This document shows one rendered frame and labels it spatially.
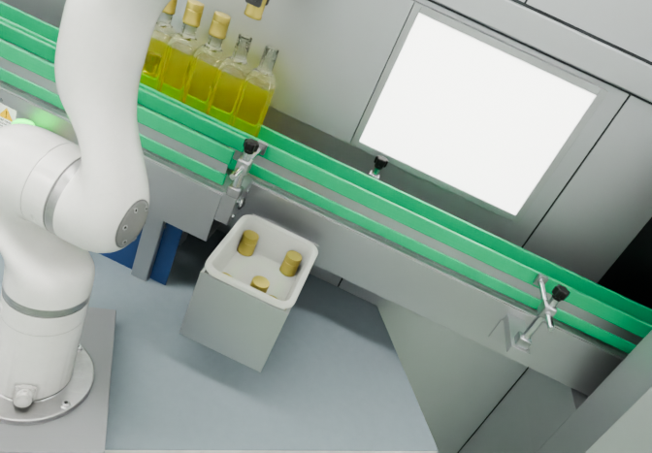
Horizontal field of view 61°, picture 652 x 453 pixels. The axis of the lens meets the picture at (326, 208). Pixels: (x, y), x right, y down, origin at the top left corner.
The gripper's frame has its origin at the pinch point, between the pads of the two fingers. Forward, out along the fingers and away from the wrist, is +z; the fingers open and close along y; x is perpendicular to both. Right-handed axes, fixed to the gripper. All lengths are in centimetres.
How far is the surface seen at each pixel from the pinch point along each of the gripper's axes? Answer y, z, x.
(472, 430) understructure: -16, 90, 94
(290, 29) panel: -12.2, 6.7, 5.3
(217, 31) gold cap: 1.5, 9.8, -5.2
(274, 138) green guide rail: -3.5, 27.7, 12.0
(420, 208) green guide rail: -4, 28, 48
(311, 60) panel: -12.3, 10.8, 12.1
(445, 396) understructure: -16, 83, 82
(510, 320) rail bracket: 7, 37, 74
